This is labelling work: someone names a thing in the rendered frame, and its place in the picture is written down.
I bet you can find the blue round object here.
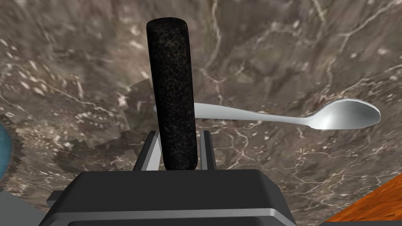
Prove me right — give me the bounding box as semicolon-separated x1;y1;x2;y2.
0;123;13;180

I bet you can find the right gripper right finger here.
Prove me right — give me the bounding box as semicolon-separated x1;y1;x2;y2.
197;130;217;171

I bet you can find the silver spoon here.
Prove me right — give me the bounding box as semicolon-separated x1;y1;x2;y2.
153;98;382;131

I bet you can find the black speckled cylindrical handle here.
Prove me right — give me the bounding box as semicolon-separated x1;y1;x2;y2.
146;17;199;171

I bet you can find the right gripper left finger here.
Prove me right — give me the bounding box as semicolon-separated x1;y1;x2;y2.
133;130;164;171

